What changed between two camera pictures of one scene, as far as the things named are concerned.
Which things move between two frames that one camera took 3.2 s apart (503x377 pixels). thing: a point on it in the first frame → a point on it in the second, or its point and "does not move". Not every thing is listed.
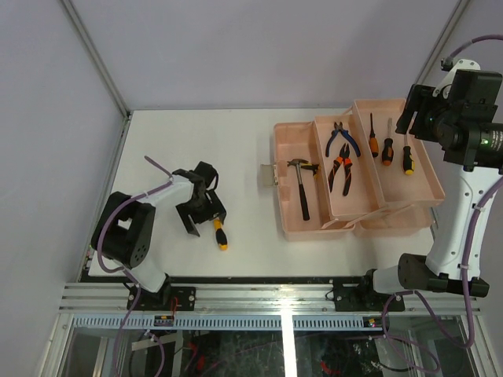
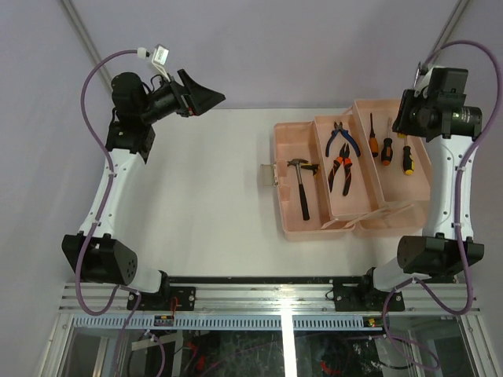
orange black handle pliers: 343,158 does not move
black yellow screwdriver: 409,163 does not move
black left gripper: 215,210 → 196,98
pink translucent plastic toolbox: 352,173 does not move
